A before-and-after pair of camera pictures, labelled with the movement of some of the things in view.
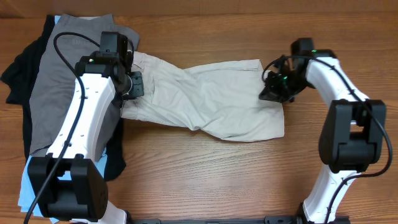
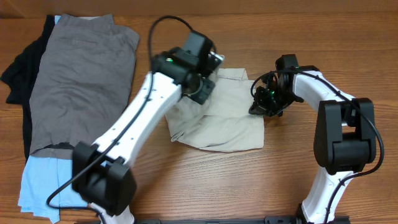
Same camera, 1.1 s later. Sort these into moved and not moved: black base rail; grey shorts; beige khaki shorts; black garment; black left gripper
Moved: black left gripper; beige khaki shorts
Not moved: black garment; grey shorts; black base rail
